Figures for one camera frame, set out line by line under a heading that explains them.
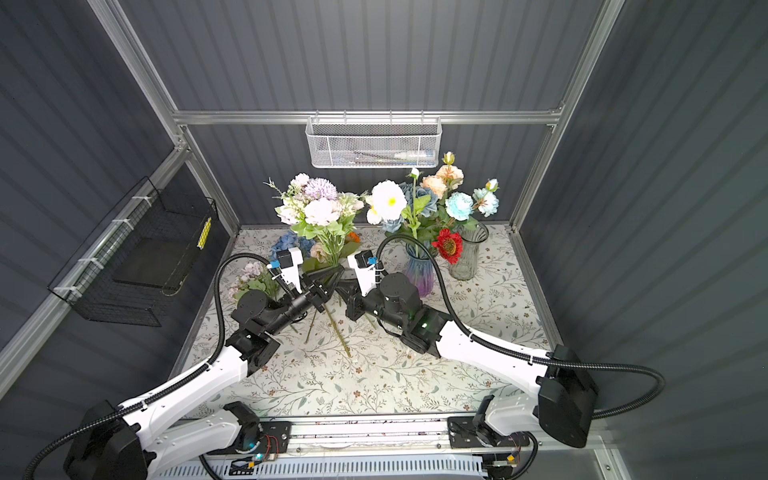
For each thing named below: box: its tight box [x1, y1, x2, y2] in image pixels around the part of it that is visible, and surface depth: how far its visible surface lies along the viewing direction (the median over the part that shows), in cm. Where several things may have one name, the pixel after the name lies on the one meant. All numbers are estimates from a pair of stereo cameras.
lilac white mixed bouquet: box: [263, 174, 364, 267], surface depth 60 cm
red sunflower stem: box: [432, 228, 463, 265], surface depth 80 cm
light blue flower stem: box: [445, 178, 500, 231], surface depth 76 cm
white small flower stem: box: [366, 168, 431, 241], surface depth 54 cm
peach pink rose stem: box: [420, 151, 465, 200], surface depth 81 cm
